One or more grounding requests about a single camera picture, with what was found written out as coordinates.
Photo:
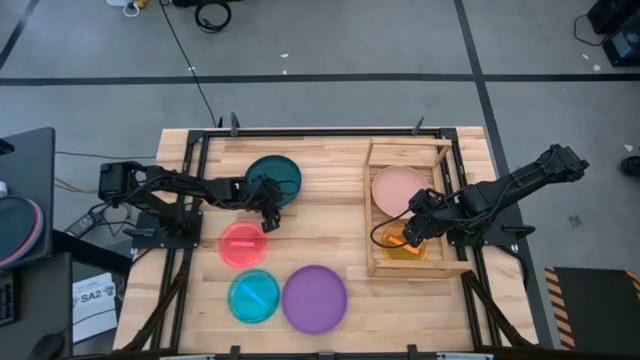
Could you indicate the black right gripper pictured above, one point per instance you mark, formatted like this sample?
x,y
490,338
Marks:
x,y
440,220

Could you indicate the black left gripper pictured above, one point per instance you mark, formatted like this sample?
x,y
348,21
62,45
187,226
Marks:
x,y
245,192

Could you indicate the translucent red plate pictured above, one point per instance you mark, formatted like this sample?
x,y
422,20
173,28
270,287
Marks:
x,y
242,245

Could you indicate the translucent cyan plate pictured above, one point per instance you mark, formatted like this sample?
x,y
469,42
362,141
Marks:
x,y
254,296

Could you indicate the opaque purple plate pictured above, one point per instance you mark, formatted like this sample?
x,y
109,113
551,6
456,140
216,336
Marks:
x,y
314,300

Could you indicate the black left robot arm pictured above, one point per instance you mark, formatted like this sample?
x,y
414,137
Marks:
x,y
160,182

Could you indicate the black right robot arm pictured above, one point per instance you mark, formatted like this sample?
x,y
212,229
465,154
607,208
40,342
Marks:
x,y
515,185

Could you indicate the opaque dark teal plate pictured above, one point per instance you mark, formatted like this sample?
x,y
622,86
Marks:
x,y
280,172

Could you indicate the opaque pale pink plate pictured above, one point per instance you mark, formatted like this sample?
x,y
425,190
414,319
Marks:
x,y
395,187

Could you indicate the black power adapter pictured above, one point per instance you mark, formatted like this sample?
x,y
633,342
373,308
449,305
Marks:
x,y
81,225

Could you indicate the black hazard-striped mat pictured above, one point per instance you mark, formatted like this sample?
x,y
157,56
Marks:
x,y
595,310

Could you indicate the white printed paper sheet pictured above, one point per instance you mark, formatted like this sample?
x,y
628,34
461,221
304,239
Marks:
x,y
95,305

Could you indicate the black shoe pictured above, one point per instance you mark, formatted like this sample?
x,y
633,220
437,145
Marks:
x,y
631,166

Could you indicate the pink spare plate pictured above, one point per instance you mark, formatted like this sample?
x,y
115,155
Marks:
x,y
40,227

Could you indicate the black side desk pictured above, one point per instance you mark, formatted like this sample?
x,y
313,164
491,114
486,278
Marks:
x,y
30,160

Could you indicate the dark spare plate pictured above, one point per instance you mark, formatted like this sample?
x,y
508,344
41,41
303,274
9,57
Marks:
x,y
15,225

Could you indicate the black keyboard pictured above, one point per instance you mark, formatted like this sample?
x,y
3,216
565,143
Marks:
x,y
6,305

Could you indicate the black equipment case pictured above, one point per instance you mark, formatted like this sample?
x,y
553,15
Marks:
x,y
620,35

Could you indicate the wooden shelf frame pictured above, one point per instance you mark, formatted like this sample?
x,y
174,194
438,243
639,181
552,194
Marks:
x,y
410,269

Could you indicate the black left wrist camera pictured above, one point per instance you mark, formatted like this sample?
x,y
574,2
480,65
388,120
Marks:
x,y
267,187

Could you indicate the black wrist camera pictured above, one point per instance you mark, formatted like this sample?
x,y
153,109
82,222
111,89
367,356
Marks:
x,y
422,200
267,187

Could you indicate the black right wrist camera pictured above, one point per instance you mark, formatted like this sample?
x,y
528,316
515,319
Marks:
x,y
422,200

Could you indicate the black aluminium table frame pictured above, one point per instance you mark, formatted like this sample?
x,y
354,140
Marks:
x,y
320,133

